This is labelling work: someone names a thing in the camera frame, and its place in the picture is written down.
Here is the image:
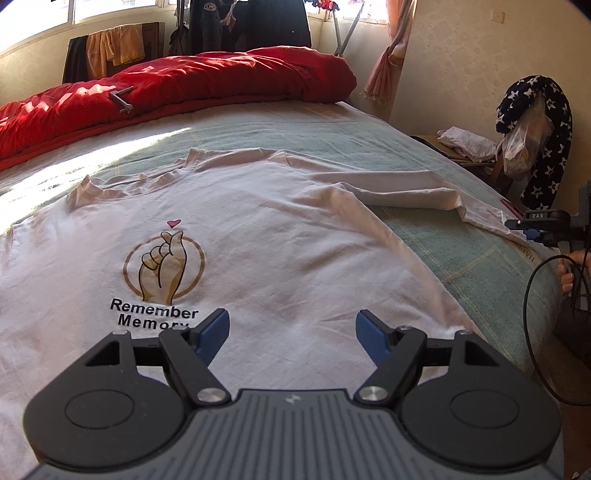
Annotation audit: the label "brown hanging cloth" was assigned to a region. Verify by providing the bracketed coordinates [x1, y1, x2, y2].
[141, 23, 163, 62]

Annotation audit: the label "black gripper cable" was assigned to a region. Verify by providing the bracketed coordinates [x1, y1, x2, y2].
[527, 252, 591, 408]

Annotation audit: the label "person's right hand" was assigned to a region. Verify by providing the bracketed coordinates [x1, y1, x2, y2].
[557, 250, 591, 295]

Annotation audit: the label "black hanging jacket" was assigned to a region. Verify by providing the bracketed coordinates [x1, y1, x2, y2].
[168, 0, 313, 59]

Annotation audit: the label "wooden chair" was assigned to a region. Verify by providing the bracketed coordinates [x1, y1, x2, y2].
[410, 133, 516, 197]

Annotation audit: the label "dark hanging cloth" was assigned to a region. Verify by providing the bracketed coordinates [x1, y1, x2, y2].
[62, 36, 91, 85]

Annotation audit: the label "metal drying rack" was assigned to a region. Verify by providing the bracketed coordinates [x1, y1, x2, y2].
[329, 17, 366, 57]

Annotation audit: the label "pale pink clothes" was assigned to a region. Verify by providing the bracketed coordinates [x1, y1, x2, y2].
[436, 126, 500, 163]

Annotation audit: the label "green plaid bed sheet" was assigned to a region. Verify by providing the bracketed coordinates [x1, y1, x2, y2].
[0, 99, 573, 386]

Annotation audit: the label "red quilt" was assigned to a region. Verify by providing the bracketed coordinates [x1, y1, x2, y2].
[0, 46, 358, 172]

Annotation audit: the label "orange hanging cloth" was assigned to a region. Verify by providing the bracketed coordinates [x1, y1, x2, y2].
[86, 25, 145, 79]

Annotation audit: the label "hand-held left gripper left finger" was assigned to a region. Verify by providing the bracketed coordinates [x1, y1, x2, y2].
[84, 308, 232, 408]

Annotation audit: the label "window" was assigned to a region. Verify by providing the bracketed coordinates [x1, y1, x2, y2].
[0, 0, 393, 52]

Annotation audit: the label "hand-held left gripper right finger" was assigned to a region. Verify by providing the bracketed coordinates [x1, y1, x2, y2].
[355, 309, 497, 409]

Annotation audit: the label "clear plastic bag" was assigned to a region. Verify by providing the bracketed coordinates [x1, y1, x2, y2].
[502, 98, 553, 179]

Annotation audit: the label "dark star-patterned cloth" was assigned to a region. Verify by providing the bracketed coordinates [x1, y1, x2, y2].
[496, 75, 574, 212]

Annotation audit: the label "orange curtain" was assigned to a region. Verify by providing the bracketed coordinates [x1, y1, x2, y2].
[363, 0, 417, 105]

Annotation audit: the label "small grey metal tool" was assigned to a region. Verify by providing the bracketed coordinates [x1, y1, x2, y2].
[111, 85, 136, 114]

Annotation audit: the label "white printed t-shirt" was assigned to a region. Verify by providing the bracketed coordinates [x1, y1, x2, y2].
[0, 147, 533, 480]

